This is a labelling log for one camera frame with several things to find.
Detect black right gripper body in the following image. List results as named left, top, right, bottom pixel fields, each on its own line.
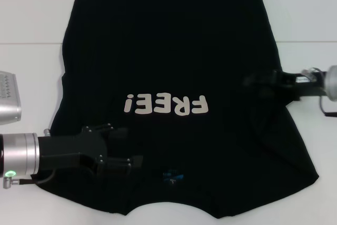
left=273, top=69, right=329, bottom=102

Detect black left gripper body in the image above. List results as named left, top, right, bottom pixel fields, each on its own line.
left=38, top=126, right=109, bottom=176

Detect black shirt with FREE print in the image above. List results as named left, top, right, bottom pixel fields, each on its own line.
left=35, top=0, right=321, bottom=221

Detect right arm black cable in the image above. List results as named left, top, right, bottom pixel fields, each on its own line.
left=319, top=94, right=337, bottom=118

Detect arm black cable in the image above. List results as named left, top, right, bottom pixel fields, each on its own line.
left=319, top=94, right=337, bottom=118
left=3, top=169, right=58, bottom=189

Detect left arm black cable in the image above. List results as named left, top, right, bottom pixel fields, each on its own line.
left=3, top=169, right=58, bottom=189

